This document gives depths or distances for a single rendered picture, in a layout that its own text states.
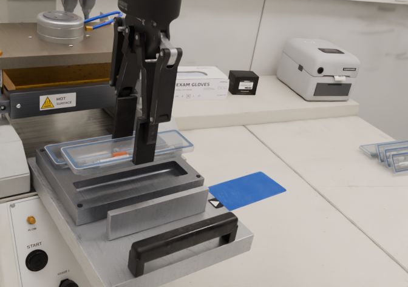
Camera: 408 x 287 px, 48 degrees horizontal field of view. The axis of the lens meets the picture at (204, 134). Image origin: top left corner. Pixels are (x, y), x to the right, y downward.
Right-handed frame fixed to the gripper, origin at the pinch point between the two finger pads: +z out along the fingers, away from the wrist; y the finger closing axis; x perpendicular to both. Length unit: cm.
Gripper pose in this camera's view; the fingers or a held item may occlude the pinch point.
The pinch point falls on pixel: (134, 131)
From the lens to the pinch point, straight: 63.8
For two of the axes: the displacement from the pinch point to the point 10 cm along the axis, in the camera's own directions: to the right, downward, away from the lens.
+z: -1.7, 8.7, 4.6
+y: 5.7, 4.7, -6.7
